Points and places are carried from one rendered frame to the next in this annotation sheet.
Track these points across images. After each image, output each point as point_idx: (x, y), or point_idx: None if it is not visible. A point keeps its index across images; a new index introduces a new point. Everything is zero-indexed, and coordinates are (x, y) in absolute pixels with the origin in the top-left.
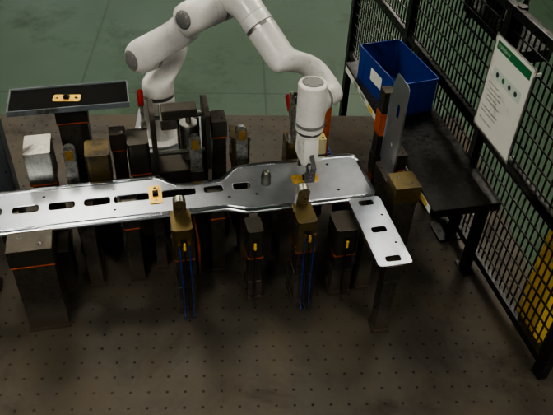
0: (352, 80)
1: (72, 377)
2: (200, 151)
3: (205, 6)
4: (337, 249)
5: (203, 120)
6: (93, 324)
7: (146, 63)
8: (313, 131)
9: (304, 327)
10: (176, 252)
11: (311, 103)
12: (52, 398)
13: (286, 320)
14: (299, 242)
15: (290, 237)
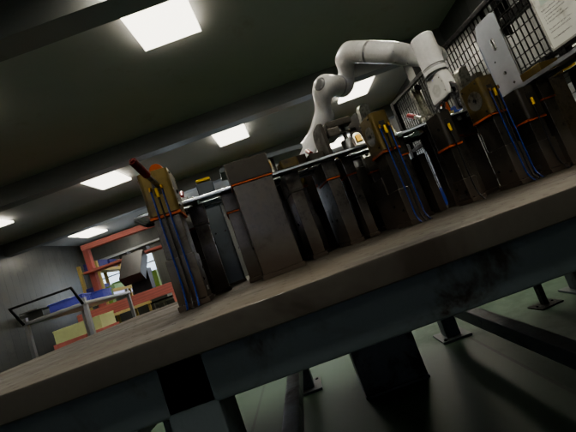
0: None
1: (322, 263)
2: (363, 142)
3: (330, 74)
4: (526, 109)
5: (357, 130)
6: (328, 256)
7: (307, 155)
8: (440, 63)
9: (555, 174)
10: (380, 138)
11: (428, 41)
12: (305, 272)
13: (531, 183)
14: (487, 99)
15: (476, 123)
